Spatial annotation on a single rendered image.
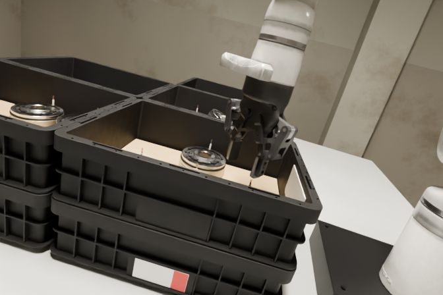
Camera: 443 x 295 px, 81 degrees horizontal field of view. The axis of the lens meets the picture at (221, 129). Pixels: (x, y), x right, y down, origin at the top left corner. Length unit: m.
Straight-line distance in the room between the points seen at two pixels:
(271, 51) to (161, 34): 2.13
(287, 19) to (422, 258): 0.44
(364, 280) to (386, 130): 1.92
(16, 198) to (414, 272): 0.66
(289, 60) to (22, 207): 0.48
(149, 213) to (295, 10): 0.35
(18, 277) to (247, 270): 0.35
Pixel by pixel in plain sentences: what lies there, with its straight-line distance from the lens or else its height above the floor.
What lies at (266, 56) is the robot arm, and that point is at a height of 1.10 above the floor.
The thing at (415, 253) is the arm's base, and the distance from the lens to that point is 0.58.
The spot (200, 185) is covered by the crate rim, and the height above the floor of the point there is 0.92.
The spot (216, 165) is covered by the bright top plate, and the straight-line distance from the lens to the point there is 0.56.
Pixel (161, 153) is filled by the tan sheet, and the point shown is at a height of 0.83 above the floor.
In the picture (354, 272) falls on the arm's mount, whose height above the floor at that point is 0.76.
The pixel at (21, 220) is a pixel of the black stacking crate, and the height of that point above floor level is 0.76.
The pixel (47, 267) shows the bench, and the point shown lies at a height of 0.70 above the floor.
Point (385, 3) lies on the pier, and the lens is 2.19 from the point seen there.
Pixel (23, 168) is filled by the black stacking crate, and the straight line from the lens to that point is 0.51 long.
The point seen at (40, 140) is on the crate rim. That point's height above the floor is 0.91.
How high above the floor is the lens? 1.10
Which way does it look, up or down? 18 degrees down
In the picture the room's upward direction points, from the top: 15 degrees clockwise
